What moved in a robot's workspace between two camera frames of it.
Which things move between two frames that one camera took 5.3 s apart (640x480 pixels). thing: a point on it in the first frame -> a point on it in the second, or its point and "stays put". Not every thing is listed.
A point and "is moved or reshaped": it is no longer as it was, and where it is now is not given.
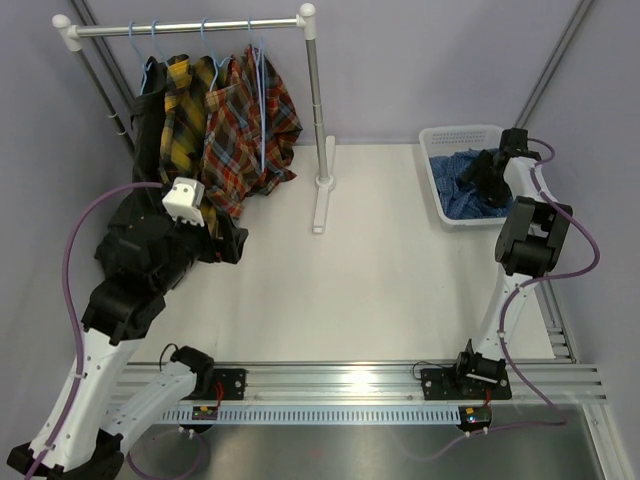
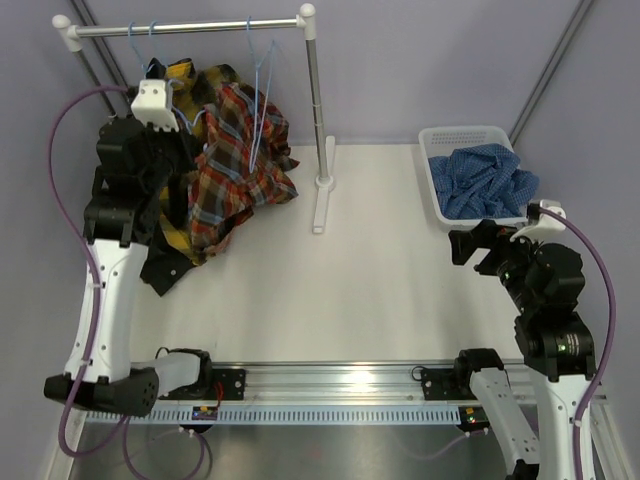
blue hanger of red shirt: x=212 y=55 -> x=170 y=84
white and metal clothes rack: x=69 y=36 stays put
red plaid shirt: x=250 y=128 is moved or reshaped
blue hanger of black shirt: x=145 y=68 stays put
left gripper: x=233 y=239 -> x=184 y=143
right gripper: x=494 y=196 -> x=488 y=235
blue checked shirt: x=458 y=201 stays put
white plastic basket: x=438 y=140 stays put
